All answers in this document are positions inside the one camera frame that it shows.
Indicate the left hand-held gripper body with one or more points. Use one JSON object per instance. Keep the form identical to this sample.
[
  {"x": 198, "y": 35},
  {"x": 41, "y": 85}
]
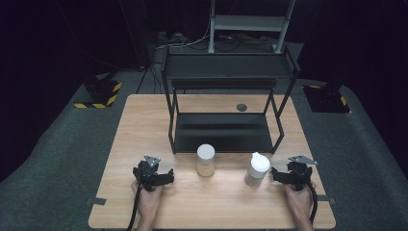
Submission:
[{"x": 146, "y": 174}]

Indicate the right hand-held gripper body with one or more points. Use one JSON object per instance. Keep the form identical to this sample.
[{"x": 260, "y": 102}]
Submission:
[{"x": 300, "y": 173}]

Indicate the person's left hand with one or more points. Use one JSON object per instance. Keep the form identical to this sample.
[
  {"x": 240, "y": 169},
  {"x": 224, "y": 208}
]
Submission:
[{"x": 148, "y": 200}]

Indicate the person's right hand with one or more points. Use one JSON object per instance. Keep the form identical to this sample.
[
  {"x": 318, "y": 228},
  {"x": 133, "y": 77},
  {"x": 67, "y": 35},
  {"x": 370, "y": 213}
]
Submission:
[{"x": 300, "y": 202}]

